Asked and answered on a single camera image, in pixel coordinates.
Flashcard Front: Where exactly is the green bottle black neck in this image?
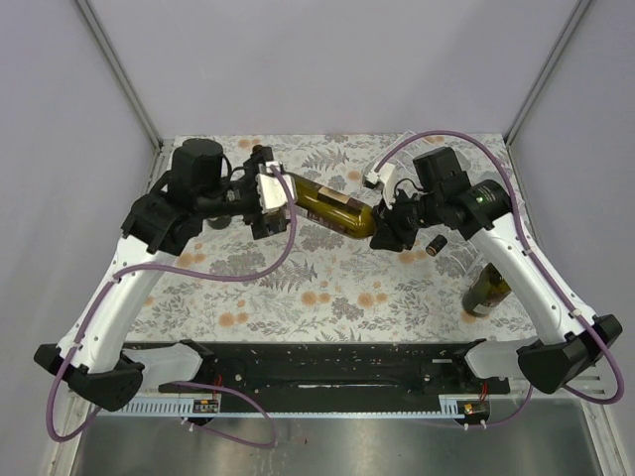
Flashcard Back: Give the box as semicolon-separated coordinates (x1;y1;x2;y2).
206;216;232;230

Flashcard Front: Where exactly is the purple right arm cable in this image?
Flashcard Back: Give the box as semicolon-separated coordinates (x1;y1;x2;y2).
376;129;626;432

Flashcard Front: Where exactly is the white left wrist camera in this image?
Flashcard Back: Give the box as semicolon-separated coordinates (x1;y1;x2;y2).
256;161;297;214

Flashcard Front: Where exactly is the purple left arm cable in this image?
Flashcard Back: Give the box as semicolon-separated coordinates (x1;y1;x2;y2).
47;166;299;450

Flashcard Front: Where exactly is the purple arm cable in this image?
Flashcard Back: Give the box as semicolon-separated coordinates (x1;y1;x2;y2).
47;166;299;450
376;129;626;432

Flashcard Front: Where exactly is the aluminium corner frame post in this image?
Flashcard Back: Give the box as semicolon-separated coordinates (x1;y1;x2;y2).
72;0;164;152

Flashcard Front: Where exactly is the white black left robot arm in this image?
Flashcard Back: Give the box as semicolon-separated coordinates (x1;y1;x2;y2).
34;139;296;412

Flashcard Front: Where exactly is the floral patterned table mat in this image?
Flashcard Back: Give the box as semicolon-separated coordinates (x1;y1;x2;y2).
127;132;535;342

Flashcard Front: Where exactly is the right aluminium frame post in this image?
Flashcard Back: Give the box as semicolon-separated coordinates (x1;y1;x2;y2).
503;0;595;147

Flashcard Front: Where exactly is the grey slotted cable duct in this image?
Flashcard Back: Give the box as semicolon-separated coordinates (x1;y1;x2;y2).
113;389;464;419

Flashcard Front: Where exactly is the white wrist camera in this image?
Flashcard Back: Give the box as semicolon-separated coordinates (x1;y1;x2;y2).
256;161;297;214
362;163;397;209

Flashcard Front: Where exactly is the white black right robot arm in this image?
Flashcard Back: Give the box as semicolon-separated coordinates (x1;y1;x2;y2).
364;147;623;394

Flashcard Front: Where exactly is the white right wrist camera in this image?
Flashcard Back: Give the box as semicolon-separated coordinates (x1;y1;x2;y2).
362;163;397;209

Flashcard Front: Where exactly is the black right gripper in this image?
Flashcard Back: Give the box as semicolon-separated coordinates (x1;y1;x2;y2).
369;185;444;254

